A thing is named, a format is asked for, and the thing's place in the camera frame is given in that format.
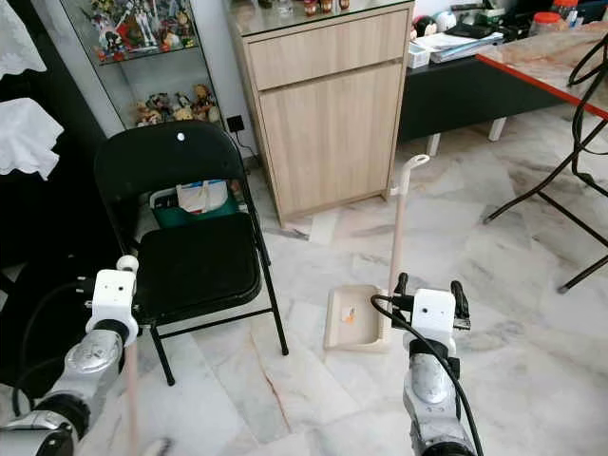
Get beige broom purple bristles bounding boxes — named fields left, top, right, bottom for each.
left=115, top=254, right=174, bottom=456

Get beige long-handled dustpan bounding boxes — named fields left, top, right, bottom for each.
left=322, top=153, right=432, bottom=353

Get black folding chair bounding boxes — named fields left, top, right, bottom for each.
left=92, top=120, right=292, bottom=387

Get teal storage bin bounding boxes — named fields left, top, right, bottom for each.
left=149, top=180, right=239, bottom=230

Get light wood sideboard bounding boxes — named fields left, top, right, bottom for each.
left=227, top=0, right=418, bottom=228

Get white lace tablecloth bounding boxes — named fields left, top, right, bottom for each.
left=0, top=96, right=67, bottom=182

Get black low console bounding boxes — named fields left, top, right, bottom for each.
left=398, top=47, right=563, bottom=144

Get stack of papers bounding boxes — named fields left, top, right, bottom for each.
left=412, top=30, right=505, bottom=67

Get glass display cabinet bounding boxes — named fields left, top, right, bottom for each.
left=56, top=0, right=231, bottom=131

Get marble table red edge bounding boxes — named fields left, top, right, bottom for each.
left=474, top=23, right=608, bottom=295

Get red-lidded jar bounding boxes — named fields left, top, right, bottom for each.
left=529, top=10, right=567, bottom=38
left=552, top=0, right=581, bottom=26

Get white lace piano cover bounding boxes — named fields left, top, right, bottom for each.
left=0, top=0, right=38, bottom=83

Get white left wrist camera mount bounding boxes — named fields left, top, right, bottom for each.
left=89, top=270, right=140, bottom=346

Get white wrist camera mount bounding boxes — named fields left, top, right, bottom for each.
left=89, top=270, right=140, bottom=346
left=409, top=287, right=458, bottom=358

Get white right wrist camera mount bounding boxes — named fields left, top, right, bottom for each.
left=409, top=287, right=458, bottom=358

